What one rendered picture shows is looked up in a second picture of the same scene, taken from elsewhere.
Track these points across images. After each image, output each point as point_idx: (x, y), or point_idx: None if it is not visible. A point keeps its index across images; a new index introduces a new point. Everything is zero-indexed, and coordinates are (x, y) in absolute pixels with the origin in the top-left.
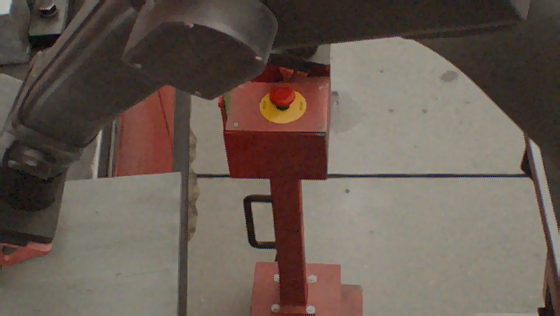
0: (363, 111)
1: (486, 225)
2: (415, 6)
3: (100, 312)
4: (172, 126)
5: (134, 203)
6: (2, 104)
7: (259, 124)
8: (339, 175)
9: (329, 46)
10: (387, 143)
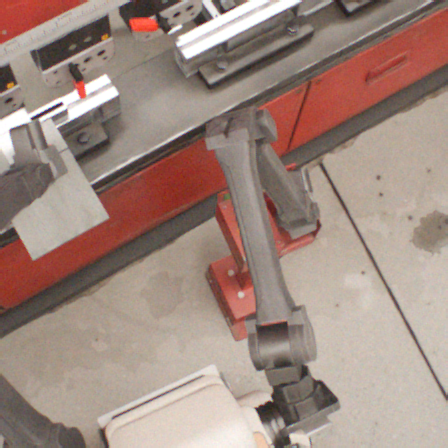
0: (442, 251)
1: (383, 380)
2: None
3: (21, 227)
4: (304, 139)
5: (81, 207)
6: (25, 157)
7: (231, 220)
8: (374, 261)
9: (308, 231)
10: (421, 282)
